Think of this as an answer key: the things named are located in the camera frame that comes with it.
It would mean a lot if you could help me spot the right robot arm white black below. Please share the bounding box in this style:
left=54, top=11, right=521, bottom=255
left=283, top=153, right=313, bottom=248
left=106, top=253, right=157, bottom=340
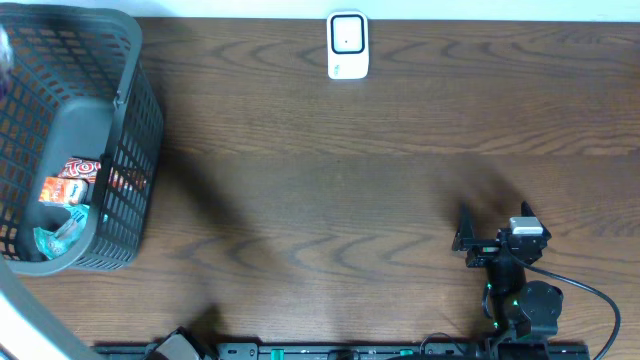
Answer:
left=452, top=202, right=564, bottom=359

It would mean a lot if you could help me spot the dark grey plastic basket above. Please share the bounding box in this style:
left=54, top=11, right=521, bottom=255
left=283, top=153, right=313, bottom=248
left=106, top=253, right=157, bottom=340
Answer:
left=1, top=3, right=164, bottom=276

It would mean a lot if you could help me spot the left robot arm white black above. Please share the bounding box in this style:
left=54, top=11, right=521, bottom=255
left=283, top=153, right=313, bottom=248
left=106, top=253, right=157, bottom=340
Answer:
left=1, top=261, right=217, bottom=360

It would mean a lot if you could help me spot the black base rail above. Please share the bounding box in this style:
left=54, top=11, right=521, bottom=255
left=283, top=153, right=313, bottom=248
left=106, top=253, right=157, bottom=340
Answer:
left=92, top=341, right=590, bottom=360

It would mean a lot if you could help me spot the small orange snack packet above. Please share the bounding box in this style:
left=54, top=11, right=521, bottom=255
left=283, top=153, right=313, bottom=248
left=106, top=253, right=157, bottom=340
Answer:
left=38, top=177, right=89, bottom=206

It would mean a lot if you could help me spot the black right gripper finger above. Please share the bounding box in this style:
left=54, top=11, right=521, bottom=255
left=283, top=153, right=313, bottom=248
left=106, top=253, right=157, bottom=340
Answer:
left=452, top=205, right=475, bottom=251
left=520, top=201, right=552, bottom=239

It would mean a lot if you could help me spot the teal snack packet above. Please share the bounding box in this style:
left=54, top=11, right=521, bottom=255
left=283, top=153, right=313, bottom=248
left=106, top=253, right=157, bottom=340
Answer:
left=33, top=204, right=90, bottom=260

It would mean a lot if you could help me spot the red orange candy bar wrapper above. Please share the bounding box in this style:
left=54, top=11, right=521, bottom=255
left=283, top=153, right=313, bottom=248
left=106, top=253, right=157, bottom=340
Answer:
left=57, top=156, right=147, bottom=190

